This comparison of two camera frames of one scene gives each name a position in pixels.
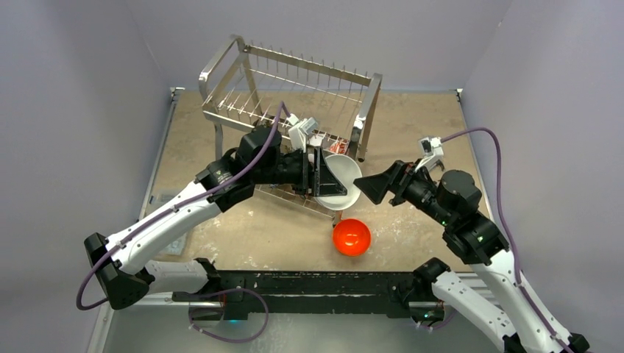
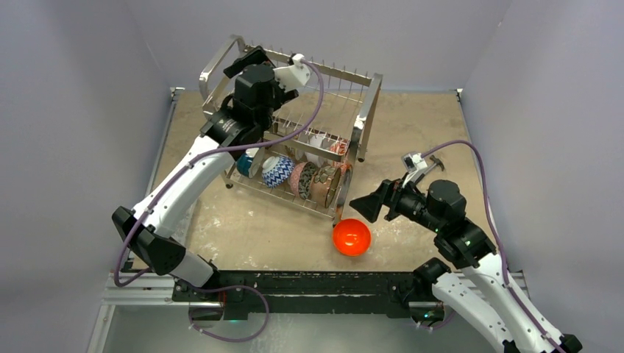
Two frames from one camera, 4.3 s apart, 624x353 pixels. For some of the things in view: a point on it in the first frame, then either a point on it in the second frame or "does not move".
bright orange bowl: x=351 y=237 does not move
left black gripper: x=316 y=178 → x=260 y=56
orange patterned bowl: x=338 y=147 does not move
